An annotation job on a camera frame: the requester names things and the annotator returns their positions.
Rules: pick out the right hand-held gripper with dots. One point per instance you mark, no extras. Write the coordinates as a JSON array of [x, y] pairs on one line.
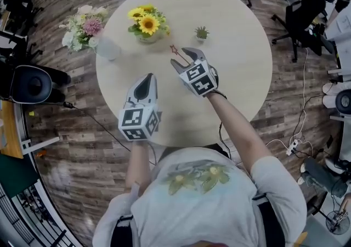
[[196, 75]]

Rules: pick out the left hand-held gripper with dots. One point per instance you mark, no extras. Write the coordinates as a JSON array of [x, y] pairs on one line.
[[131, 118]]

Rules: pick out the red star-tipped stick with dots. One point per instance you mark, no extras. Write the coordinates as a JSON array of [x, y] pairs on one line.
[[181, 56]]

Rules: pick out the person's left forearm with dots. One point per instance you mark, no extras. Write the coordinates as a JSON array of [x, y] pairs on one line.
[[137, 163]]

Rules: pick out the person's right forearm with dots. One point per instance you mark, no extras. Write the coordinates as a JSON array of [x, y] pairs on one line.
[[235, 130]]

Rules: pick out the small green potted plant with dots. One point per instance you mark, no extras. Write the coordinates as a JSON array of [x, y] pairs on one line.
[[201, 33]]

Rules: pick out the sunflowers in white pot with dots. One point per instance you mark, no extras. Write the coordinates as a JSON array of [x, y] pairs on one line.
[[148, 25]]

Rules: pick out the white ceramic vase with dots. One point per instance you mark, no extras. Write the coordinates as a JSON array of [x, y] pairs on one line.
[[108, 48]]

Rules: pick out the pink white flower bouquet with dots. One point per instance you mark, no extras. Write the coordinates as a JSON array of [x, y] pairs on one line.
[[91, 26]]

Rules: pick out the round black grey seat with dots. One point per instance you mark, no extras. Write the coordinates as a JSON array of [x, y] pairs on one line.
[[31, 84], [344, 102]]

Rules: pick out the small yellow object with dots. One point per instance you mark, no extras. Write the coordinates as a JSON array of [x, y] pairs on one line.
[[32, 114]]

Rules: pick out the black office chair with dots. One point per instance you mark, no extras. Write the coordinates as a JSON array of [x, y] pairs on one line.
[[299, 23], [19, 1]]

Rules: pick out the person's white printed shirt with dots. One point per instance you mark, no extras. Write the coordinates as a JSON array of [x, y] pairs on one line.
[[192, 213]]

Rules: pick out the white power strip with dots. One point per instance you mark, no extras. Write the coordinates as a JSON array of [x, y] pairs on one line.
[[292, 147]]

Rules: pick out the light wooden desk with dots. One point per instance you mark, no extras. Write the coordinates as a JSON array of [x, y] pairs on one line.
[[9, 130]]

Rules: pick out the dark green board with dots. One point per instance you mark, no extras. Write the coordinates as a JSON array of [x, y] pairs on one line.
[[16, 174]]

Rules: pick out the white desk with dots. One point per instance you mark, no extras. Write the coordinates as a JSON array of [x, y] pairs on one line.
[[341, 37]]

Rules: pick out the round floor fan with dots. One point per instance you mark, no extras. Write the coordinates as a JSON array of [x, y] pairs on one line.
[[337, 222]]

